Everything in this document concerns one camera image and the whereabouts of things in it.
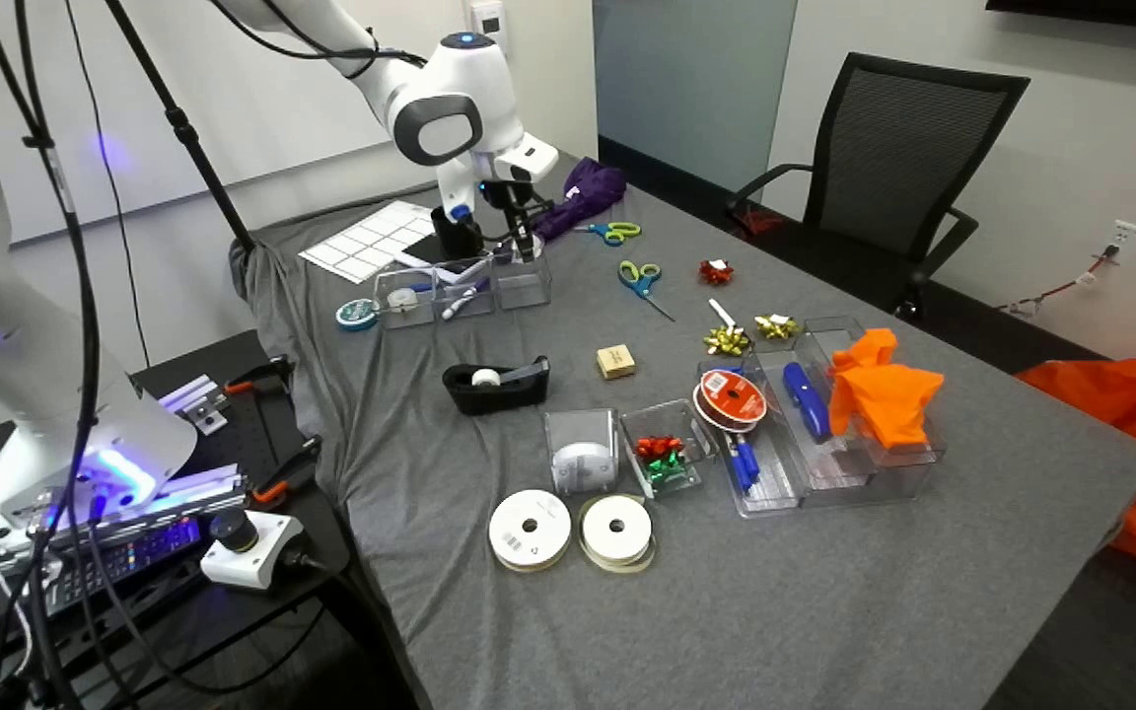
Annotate beige sticky note block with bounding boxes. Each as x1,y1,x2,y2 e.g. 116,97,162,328
595,345,637,379

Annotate white emergency stop button box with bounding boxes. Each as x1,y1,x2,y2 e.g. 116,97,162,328
201,508,304,591

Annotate yellow gift bow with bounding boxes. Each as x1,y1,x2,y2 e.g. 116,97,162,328
754,312,805,345

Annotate green yellow scissors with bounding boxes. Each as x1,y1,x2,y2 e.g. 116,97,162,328
587,223,642,250

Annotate purple folded umbrella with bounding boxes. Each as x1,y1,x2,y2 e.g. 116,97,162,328
531,157,629,243

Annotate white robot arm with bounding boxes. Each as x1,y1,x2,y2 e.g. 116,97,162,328
0,0,555,530

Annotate blue tape roll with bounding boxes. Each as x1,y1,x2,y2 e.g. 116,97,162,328
336,298,379,332

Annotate orange ribbon spool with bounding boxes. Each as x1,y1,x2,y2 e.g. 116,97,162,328
693,367,771,436

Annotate red gift bow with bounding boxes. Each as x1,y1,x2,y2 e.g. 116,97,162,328
697,257,733,290

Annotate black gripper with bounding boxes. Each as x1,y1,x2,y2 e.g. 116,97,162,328
483,182,545,261

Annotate red green bows box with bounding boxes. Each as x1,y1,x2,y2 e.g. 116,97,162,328
621,400,705,502

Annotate blue marker in tray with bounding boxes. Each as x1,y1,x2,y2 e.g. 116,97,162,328
783,362,830,441

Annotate white ribbon spool left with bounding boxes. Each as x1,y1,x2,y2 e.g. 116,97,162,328
488,488,572,574

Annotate clear box white ribbon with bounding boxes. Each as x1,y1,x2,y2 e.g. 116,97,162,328
545,409,621,496

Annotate grey table cloth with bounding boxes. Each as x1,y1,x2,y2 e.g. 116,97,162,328
241,193,1136,710

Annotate blue green scissors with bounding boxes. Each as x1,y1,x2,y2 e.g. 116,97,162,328
614,261,668,315

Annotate black camera tripod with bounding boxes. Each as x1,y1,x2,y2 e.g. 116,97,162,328
104,0,257,253

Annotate white ribbon spool right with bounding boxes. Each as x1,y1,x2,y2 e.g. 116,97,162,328
580,495,656,574

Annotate black mesh office chair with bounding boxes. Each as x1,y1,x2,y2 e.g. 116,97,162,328
725,53,1026,320

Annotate white ribbon spool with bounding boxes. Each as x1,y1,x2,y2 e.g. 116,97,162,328
580,495,656,574
488,488,572,574

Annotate large clear organizer tray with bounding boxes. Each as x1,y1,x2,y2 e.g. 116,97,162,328
692,320,940,516

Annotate black tape dispenser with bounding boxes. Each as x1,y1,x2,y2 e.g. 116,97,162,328
441,354,554,413

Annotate blue pen in tray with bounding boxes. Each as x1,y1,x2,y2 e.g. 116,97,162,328
722,436,759,496

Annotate black cylindrical cup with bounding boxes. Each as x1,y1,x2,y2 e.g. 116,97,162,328
432,207,484,261

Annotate orange cloth in tray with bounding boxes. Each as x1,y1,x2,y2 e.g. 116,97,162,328
830,328,944,450

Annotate white label sheet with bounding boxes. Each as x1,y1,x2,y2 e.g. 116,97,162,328
304,203,432,283

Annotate gold gift bow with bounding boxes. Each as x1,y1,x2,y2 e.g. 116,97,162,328
705,328,754,358

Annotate clear compartment tray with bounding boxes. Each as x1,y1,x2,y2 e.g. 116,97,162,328
375,257,554,328

